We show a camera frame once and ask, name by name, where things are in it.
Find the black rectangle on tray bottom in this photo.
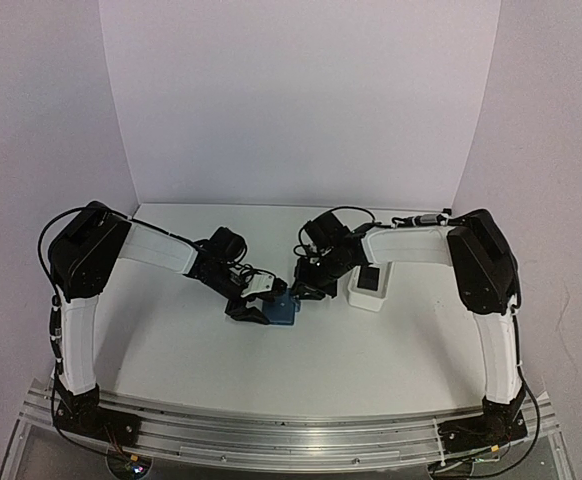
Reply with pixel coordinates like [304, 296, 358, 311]
[357, 266, 381, 292]

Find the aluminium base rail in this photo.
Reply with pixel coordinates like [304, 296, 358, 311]
[18, 384, 557, 464]

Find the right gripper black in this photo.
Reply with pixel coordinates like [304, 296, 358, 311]
[290, 251, 353, 299]

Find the blue leather card holder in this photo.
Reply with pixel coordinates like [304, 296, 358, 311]
[261, 290, 301, 327]

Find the white plastic tray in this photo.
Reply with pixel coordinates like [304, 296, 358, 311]
[346, 263, 393, 313]

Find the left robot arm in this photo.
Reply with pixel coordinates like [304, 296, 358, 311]
[37, 201, 287, 451]

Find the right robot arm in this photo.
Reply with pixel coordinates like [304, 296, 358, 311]
[291, 209, 526, 453]

